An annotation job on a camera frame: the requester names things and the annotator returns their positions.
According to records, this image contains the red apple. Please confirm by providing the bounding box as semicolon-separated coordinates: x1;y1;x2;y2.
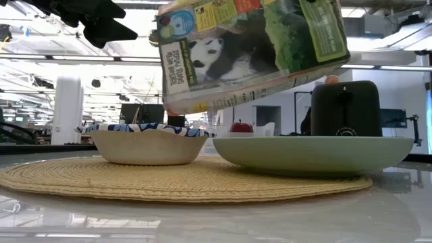
229;118;254;134

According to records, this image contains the pale green plate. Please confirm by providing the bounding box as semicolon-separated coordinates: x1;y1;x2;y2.
212;136;416;178

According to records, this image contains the white pillar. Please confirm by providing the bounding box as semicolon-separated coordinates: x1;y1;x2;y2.
50;74;85;146

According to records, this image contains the clear plastic container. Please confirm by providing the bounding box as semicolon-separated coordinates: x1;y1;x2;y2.
203;121;276;157

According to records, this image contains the round woven straw placemat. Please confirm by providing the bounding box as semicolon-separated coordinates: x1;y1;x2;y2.
0;155;374;204

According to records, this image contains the blue patterned paper bowl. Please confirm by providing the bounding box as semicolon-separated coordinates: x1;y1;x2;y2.
74;122;217;167

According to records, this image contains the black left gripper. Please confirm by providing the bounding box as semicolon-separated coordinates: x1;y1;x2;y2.
21;0;139;50

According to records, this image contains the black ceiling dome camera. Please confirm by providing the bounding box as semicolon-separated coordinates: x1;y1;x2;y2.
148;29;160;48

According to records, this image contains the black monitor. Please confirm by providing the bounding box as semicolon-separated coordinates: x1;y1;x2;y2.
119;103;166;126

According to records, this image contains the black toaster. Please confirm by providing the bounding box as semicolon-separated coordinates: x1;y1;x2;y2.
310;80;383;138

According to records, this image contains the monitor on black arm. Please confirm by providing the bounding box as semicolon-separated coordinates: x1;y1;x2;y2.
380;107;424;147

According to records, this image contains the black metal stand frame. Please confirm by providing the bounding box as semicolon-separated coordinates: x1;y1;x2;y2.
293;90;313;136

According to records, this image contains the panda cereal bag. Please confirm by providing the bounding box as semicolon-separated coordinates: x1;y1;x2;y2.
156;0;352;117

